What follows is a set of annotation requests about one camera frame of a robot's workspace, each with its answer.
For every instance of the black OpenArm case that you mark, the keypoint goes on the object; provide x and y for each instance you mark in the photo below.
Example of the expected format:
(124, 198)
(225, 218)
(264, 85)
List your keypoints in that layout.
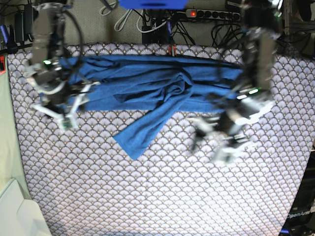
(301, 218)

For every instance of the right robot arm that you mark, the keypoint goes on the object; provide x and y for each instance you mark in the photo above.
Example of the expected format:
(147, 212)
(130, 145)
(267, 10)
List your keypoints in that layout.
(49, 56)

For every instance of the blue handled clamp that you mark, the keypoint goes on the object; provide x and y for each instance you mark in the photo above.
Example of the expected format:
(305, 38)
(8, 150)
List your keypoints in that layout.
(9, 40)

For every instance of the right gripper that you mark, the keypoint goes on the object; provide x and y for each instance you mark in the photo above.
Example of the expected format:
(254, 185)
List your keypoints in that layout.
(54, 89)

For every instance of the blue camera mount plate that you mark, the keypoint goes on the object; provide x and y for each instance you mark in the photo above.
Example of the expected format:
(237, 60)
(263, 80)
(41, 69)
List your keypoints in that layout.
(153, 4)

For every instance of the black power strip red switch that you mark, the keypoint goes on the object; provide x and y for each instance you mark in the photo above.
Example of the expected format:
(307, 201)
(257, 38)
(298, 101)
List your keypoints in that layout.
(212, 15)

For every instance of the fan-patterned tablecloth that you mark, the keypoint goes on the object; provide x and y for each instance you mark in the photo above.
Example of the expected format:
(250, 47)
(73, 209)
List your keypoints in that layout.
(86, 185)

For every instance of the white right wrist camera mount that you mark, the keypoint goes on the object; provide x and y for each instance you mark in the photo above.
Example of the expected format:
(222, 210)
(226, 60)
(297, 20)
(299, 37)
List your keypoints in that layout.
(64, 114)

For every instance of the red table clamp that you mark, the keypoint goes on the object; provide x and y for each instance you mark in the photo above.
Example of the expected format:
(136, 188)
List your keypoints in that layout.
(171, 50)

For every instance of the light green cloth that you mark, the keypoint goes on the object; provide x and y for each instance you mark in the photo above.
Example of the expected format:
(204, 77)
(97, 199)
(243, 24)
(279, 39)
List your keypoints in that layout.
(11, 165)

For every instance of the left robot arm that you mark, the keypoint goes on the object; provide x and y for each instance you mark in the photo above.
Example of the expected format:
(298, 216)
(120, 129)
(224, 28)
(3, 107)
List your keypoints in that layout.
(261, 25)

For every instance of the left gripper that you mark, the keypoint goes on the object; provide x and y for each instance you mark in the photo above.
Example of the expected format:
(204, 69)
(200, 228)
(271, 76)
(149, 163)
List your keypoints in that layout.
(231, 122)

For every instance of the blue long-sleeve T-shirt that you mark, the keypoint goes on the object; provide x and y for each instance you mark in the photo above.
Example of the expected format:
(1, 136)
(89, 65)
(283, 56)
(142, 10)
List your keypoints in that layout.
(159, 85)

